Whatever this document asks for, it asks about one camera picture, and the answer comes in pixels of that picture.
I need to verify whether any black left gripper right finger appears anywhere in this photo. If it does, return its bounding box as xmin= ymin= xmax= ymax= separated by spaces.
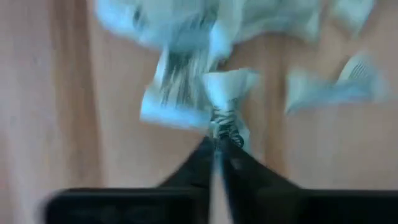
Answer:
xmin=218 ymin=139 xmax=398 ymax=224

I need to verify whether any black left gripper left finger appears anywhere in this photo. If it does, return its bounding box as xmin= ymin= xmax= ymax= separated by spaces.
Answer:
xmin=45 ymin=136 xmax=218 ymax=224

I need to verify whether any pale green printed paper packet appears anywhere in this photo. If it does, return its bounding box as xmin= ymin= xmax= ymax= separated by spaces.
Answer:
xmin=328 ymin=0 xmax=376 ymax=37
xmin=202 ymin=68 xmax=259 ymax=156
xmin=337 ymin=51 xmax=391 ymax=102
xmin=94 ymin=0 xmax=218 ymax=52
xmin=214 ymin=0 xmax=322 ymax=60
xmin=139 ymin=46 xmax=215 ymax=131
xmin=284 ymin=70 xmax=346 ymax=115

